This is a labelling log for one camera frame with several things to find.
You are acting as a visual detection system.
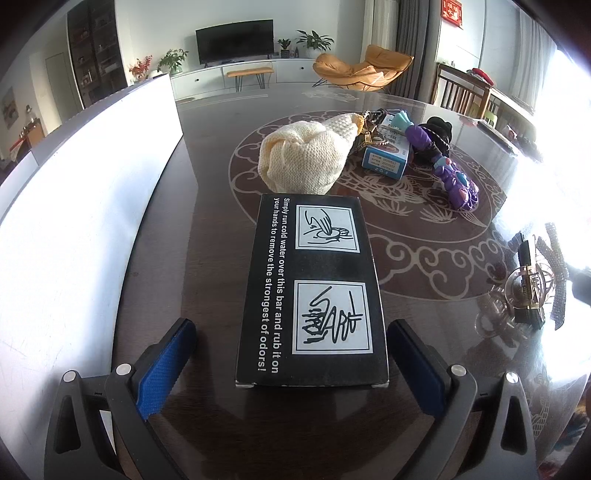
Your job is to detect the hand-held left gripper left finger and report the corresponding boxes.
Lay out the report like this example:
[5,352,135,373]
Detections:
[44,318,198,480]

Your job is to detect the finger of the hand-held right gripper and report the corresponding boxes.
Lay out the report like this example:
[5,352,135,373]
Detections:
[570,268,591,305]

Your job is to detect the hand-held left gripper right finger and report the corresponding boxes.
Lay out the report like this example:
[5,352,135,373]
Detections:
[387,318,539,480]

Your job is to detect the rhinestone bow hair clip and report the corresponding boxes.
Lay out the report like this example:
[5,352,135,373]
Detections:
[510,222,571,330]

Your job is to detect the black printed cardboard box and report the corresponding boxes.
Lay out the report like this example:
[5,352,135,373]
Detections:
[234,193,390,388]

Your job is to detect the white storage box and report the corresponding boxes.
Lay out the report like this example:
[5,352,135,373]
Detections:
[0,71,185,462]

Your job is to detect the blue and white box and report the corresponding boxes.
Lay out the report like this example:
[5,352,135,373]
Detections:
[361,122,413,180]

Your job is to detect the dark patterned desktop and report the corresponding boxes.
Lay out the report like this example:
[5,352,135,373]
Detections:
[111,88,591,480]

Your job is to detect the clear plastic hair claw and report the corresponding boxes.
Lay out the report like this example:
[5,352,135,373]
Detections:
[505,265,552,310]

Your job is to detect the purple toy figure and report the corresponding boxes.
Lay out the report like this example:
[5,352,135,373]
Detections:
[390,112,479,209]

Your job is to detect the dark flat device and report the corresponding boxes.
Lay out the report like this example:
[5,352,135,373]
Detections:
[478,120,515,153]

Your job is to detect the black plush item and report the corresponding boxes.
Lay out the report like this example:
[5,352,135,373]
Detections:
[418,116,455,158]

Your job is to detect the wooden chair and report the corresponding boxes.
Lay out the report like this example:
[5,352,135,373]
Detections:
[431,63,492,118]

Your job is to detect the key bunch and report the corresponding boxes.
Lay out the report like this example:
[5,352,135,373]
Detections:
[355,110,389,148]

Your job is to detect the cream knitted cloth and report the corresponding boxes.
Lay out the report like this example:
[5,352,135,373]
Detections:
[259,113,365,195]

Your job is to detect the grey curtain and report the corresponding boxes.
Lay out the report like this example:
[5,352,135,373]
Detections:
[394,0,444,100]

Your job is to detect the white television cabinet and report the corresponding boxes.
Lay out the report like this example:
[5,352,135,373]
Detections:
[168,58,324,100]

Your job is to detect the red flower plant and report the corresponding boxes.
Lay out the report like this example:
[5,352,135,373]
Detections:
[129,55,153,83]

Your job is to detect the white door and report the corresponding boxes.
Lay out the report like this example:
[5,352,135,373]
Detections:
[45,52,75,121]

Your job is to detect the orange lounge chair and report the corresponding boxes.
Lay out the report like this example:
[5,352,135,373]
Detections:
[312,45,414,93]

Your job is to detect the green potted plant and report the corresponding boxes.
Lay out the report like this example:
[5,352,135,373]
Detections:
[157,48,189,75]

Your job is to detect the wooden bench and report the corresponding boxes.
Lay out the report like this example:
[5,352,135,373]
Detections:
[226,67,274,93]

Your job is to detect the dark glass display cabinet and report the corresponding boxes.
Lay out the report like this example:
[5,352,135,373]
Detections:
[67,0,127,109]

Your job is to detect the white covered air conditioner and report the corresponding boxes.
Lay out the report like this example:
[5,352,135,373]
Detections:
[372,0,398,49]

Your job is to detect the black television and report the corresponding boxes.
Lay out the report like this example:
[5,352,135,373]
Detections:
[195,19,274,65]

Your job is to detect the large leafy potted plant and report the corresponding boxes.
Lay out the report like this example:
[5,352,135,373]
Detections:
[295,30,334,58]

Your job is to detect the red wall hanging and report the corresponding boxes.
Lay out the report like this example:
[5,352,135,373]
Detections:
[441,0,464,29]

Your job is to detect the framed wall painting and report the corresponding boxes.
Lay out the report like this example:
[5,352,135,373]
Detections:
[1,87,21,127]

